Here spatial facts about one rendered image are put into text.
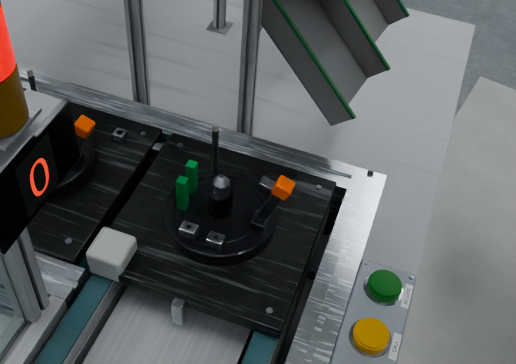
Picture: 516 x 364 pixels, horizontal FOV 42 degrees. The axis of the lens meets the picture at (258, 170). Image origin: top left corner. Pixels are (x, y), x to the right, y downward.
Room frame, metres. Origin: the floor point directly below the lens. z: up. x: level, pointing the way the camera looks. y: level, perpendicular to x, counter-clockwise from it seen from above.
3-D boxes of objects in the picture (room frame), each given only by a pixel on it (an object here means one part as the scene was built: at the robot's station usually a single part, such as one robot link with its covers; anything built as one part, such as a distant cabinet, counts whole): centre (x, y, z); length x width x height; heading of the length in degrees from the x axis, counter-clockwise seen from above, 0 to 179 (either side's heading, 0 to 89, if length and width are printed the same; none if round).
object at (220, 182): (0.52, 0.04, 1.04); 0.02 x 0.02 x 0.03
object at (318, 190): (0.52, 0.04, 0.96); 0.24 x 0.24 x 0.02; 74
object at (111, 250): (0.46, 0.16, 0.97); 0.05 x 0.05 x 0.04; 74
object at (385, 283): (0.45, -0.16, 0.96); 0.04 x 0.04 x 0.02
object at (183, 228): (0.48, 0.07, 1.00); 0.02 x 0.01 x 0.02; 74
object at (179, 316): (0.40, 0.08, 0.95); 0.01 x 0.01 x 0.04; 74
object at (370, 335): (0.38, -0.14, 0.96); 0.04 x 0.04 x 0.02
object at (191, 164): (0.55, 0.08, 1.01); 0.01 x 0.01 x 0.05; 74
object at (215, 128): (0.58, 0.06, 1.03); 0.01 x 0.01 x 0.08
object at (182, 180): (0.52, 0.09, 1.01); 0.01 x 0.01 x 0.05; 74
